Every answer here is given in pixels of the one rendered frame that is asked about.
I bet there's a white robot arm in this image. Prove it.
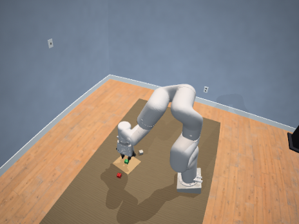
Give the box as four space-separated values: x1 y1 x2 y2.
117 84 203 187

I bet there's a tan square mat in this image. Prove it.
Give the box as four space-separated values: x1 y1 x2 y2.
113 155 140 175

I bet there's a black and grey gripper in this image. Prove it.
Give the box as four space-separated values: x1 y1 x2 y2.
116 141 136 161

